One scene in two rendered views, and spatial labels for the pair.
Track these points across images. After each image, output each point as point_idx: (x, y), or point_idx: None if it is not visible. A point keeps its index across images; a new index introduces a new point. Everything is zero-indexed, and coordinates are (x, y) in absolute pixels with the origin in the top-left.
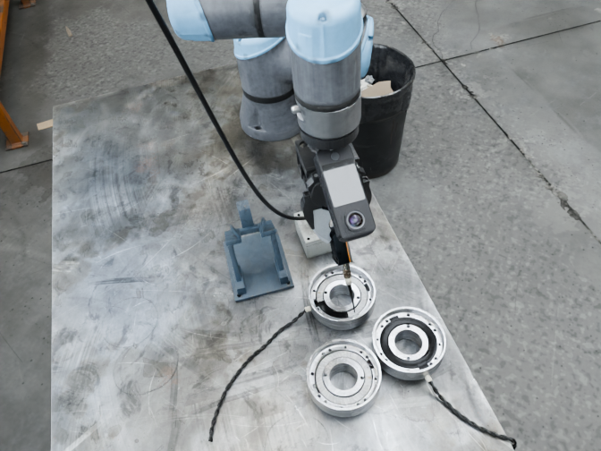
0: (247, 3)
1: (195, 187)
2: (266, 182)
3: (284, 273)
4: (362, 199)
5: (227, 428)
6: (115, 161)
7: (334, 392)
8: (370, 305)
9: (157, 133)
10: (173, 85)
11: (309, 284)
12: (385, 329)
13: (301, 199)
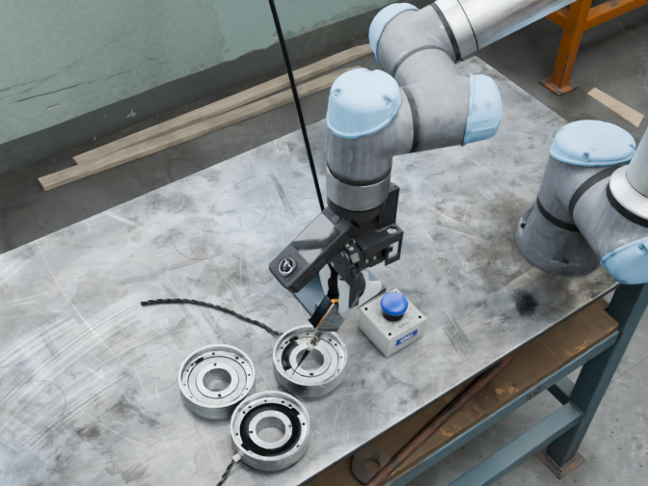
0: (395, 59)
1: (416, 204)
2: (450, 263)
3: None
4: (307, 262)
5: (155, 312)
6: None
7: (199, 376)
8: (300, 383)
9: (478, 148)
10: None
11: (310, 325)
12: (279, 406)
13: None
